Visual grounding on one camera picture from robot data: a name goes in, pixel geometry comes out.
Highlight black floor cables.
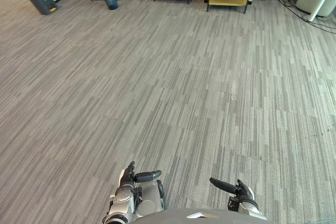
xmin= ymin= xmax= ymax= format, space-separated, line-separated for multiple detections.
xmin=272 ymin=0 xmax=336 ymax=35

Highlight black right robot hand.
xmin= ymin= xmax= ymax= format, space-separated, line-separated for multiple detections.
xmin=209 ymin=177 xmax=256 ymax=206

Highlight grey robot torso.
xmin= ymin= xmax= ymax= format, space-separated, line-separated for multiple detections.
xmin=128 ymin=207 xmax=271 ymax=224

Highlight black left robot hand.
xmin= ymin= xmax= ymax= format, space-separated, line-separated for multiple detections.
xmin=118 ymin=161 xmax=162 ymax=189

